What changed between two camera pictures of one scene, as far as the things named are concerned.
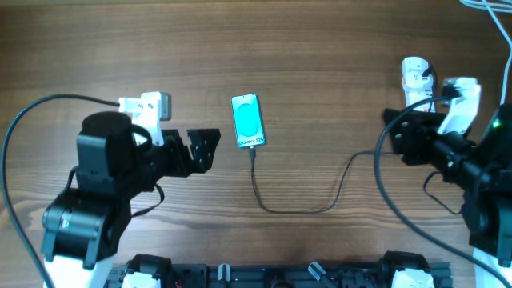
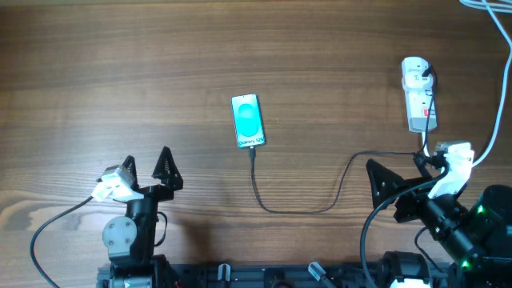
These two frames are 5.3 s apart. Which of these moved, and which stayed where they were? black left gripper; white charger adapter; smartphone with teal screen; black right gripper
Moved: black right gripper; black left gripper
Stayed: white charger adapter; smartphone with teal screen
